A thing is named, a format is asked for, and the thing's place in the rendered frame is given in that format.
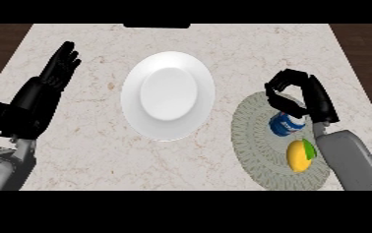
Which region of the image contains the grey round woven placemat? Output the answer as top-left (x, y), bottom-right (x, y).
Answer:
top-left (231, 90), bottom-right (333, 192)

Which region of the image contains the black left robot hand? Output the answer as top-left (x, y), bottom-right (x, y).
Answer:
top-left (0, 40), bottom-right (83, 141)

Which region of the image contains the white round plate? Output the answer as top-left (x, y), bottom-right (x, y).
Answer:
top-left (120, 50), bottom-right (217, 143)

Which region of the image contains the yellow lemon with green leaf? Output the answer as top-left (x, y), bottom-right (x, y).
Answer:
top-left (285, 138), bottom-right (319, 174)

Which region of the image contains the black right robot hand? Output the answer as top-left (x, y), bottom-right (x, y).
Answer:
top-left (263, 68), bottom-right (341, 125)

